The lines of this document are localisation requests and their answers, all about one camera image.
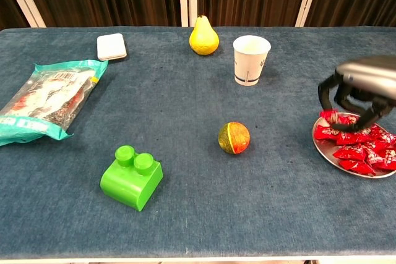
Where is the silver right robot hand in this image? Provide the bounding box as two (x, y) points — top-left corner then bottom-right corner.
(317, 55), (396, 132)

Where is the silver metal plate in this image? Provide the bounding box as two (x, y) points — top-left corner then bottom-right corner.
(311, 112), (396, 180)

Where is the white paper cup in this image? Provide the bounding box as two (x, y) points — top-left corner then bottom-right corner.
(232, 35), (272, 87)

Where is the yellow toy pear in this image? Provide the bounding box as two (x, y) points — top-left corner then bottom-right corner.
(189, 15), (220, 56)

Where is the blue table cloth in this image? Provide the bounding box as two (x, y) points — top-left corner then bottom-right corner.
(0, 26), (396, 260)

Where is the white rectangular box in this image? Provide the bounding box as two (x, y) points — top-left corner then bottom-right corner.
(96, 33), (128, 62)

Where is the green toy building block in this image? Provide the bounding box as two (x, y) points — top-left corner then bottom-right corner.
(99, 145), (164, 212)

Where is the teal clear snack bag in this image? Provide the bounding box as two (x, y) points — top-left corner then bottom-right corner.
(0, 59), (109, 147)

